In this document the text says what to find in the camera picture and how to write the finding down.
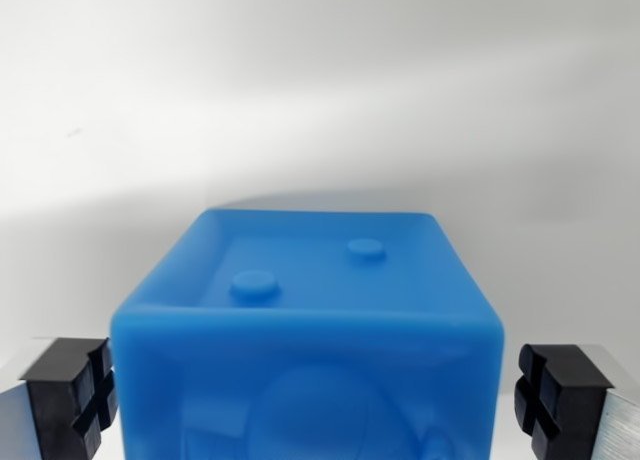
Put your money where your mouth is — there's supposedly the gripper left finger with black rubber pad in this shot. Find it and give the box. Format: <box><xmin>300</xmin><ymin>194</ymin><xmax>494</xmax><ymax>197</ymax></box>
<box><xmin>0</xmin><ymin>336</ymin><xmax>118</xmax><ymax>460</ymax></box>

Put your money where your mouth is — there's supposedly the gripper right finger with black rubber pad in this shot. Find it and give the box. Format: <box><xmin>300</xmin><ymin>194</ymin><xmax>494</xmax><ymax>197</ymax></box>
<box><xmin>513</xmin><ymin>342</ymin><xmax>640</xmax><ymax>460</ymax></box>

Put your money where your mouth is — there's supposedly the blue cube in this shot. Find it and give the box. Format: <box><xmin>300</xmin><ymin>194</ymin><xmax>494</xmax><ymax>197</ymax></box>
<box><xmin>109</xmin><ymin>206</ymin><xmax>506</xmax><ymax>460</ymax></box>

